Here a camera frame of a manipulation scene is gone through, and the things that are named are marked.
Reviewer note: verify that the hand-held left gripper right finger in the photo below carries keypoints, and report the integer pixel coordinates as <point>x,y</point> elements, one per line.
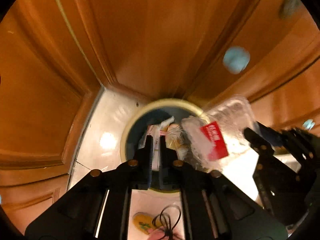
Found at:
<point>163,160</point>

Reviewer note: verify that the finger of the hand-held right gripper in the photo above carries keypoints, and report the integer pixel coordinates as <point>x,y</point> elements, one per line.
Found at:
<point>287,138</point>
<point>257,141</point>

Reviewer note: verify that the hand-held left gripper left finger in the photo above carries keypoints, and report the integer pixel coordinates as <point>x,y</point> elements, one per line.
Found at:
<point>149,155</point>

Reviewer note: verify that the white paper box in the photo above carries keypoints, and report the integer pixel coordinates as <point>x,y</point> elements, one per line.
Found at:
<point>156,150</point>

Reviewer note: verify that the round dark waste bin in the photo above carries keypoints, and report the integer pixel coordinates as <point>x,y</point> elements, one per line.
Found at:
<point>140,135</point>

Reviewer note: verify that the orange snack wrapper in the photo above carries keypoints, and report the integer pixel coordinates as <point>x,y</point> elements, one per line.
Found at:
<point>175,140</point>

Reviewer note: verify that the pale blue cabinet bumper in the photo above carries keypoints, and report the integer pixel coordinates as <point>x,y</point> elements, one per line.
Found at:
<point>236,60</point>
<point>290,3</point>
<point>308,124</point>

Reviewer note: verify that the yellow slipper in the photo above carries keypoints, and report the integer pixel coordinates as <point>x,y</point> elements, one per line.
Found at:
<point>141,221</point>

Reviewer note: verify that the person's pink trouser leg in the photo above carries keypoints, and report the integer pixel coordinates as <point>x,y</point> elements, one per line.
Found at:
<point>156,236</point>

